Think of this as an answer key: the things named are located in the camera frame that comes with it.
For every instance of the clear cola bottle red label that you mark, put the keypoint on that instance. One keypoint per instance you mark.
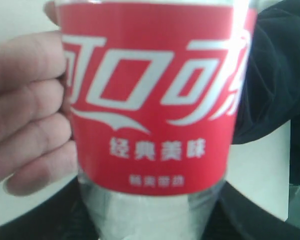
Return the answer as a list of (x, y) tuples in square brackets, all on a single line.
[(154, 87)]

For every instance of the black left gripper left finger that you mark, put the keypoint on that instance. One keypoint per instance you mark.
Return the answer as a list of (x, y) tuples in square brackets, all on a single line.
[(61, 217)]

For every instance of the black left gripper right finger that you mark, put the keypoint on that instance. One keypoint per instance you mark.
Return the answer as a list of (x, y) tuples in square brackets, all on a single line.
[(235, 217)]

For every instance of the black sleeved forearm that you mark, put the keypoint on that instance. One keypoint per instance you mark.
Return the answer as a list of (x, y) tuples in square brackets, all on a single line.
[(271, 91)]

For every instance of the person's open hand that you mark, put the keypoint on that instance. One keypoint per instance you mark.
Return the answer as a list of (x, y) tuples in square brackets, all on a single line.
[(36, 139)]

